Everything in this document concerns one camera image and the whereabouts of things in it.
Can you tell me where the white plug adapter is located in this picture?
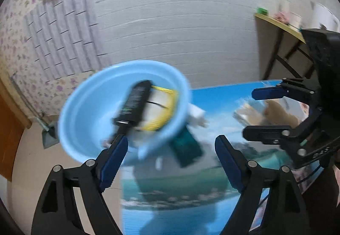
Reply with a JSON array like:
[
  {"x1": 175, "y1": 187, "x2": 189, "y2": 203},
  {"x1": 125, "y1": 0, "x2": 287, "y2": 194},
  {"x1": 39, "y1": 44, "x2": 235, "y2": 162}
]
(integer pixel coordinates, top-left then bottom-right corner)
[{"x1": 187, "y1": 103, "x2": 209, "y2": 128}]

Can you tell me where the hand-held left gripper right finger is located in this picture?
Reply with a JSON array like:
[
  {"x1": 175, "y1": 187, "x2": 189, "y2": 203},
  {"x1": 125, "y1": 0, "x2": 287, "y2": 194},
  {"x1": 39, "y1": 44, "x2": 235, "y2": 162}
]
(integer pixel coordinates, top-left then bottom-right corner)
[{"x1": 215, "y1": 134, "x2": 311, "y2": 235}]

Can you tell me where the wooden side table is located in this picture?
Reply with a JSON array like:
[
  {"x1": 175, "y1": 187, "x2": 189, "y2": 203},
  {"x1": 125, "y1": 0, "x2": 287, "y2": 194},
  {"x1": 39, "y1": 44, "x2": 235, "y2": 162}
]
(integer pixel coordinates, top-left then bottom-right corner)
[{"x1": 254, "y1": 13, "x2": 316, "y2": 81}]

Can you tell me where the dark green box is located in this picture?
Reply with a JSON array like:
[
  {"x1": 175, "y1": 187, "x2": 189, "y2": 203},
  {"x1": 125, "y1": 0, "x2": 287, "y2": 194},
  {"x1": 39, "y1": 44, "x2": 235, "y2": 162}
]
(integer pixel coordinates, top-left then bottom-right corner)
[{"x1": 170, "y1": 129, "x2": 204, "y2": 168}]

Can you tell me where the printed landscape tablecloth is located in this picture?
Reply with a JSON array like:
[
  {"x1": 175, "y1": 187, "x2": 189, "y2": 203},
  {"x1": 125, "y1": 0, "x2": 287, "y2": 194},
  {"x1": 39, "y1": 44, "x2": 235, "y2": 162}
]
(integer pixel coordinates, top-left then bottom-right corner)
[{"x1": 119, "y1": 79, "x2": 340, "y2": 235}]

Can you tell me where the pink small item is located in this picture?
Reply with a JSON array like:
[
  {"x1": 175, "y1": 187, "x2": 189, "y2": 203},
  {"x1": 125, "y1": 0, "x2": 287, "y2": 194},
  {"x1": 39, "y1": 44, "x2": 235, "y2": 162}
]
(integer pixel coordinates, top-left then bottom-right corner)
[{"x1": 275, "y1": 10, "x2": 290, "y2": 23}]

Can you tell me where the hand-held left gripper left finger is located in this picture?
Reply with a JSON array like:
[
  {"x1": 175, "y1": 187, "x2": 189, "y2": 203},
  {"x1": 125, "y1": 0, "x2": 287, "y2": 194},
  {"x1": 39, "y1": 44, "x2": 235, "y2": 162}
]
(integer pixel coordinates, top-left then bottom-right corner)
[{"x1": 31, "y1": 134, "x2": 129, "y2": 235}]

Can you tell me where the black tube packet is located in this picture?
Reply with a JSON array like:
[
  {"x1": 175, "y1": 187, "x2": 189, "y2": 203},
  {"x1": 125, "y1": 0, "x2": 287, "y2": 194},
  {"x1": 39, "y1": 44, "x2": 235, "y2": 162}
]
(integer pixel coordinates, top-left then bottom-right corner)
[{"x1": 113, "y1": 80, "x2": 152, "y2": 129}]

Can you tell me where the yellow and white packet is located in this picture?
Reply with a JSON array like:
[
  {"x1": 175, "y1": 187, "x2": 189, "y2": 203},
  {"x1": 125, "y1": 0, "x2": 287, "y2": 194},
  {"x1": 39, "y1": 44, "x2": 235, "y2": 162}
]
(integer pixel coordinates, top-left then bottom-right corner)
[{"x1": 138, "y1": 85, "x2": 179, "y2": 131}]

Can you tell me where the light blue plastic bowl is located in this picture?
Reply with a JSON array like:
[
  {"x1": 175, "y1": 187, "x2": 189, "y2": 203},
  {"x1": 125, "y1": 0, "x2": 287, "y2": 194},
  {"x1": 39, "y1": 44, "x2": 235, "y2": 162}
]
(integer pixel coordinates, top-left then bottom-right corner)
[{"x1": 58, "y1": 60, "x2": 192, "y2": 166}]

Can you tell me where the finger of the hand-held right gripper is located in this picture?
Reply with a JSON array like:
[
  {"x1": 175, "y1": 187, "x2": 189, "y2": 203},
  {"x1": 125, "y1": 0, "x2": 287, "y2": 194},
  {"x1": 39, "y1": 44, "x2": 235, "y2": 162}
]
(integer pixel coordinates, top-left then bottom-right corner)
[
  {"x1": 251, "y1": 78, "x2": 320, "y2": 105},
  {"x1": 242, "y1": 125, "x2": 298, "y2": 145}
]

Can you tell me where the orange wooden door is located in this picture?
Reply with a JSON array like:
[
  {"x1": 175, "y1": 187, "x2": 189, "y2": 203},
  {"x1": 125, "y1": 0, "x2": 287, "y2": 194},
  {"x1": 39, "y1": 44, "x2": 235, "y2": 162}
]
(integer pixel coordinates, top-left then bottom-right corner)
[{"x1": 0, "y1": 75, "x2": 32, "y2": 181}]

